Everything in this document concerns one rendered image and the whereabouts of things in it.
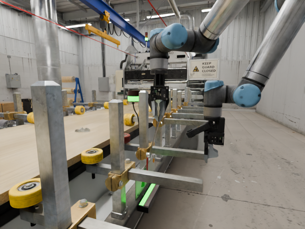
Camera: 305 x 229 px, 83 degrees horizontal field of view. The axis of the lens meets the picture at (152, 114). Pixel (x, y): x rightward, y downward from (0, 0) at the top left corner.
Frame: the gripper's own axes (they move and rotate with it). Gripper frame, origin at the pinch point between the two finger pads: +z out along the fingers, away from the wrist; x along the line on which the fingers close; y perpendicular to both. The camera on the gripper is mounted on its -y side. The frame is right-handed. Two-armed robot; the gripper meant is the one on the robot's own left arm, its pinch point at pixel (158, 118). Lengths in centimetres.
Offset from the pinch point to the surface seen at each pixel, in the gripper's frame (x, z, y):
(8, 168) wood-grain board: -49, 12, 21
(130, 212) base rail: -11.1, 32.1, 16.2
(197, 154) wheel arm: 17.8, 16.4, 0.1
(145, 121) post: -5.5, 2.2, -3.7
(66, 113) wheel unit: -86, 11, -101
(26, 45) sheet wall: -517, -200, -720
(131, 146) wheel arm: -13.0, 16.4, -11.2
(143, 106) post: -6.7, -5.1, -4.1
